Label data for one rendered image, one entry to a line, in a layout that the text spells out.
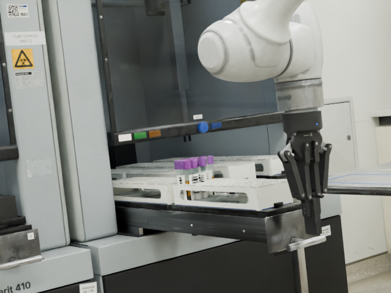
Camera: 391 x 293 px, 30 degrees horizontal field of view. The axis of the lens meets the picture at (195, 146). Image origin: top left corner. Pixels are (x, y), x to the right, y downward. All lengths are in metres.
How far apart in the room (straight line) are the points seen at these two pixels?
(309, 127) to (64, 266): 0.67
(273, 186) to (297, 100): 0.21
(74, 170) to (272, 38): 0.75
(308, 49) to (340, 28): 2.77
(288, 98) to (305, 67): 0.07
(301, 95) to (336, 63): 2.71
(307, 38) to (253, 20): 0.16
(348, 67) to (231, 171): 2.21
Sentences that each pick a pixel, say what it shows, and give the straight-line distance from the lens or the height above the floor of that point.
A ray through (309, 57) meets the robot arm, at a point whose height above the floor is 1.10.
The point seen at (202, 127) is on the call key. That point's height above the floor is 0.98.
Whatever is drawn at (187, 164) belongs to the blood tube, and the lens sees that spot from 1.64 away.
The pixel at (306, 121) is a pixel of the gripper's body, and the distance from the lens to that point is 1.38.
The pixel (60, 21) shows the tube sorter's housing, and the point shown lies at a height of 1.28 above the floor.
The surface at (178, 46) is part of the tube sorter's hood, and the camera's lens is 1.98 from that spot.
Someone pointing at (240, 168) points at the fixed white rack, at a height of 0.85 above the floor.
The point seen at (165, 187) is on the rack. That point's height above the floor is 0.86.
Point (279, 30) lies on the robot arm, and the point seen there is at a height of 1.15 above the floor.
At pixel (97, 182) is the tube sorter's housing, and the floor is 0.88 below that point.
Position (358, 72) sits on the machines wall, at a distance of 4.20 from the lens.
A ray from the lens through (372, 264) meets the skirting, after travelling 4.28.
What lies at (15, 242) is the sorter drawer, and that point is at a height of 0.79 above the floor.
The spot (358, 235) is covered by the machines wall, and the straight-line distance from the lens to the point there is 4.17.
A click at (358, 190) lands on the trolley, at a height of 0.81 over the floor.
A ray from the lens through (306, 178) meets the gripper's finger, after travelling 1.40.
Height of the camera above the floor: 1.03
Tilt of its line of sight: 3 degrees down
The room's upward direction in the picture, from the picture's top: 6 degrees counter-clockwise
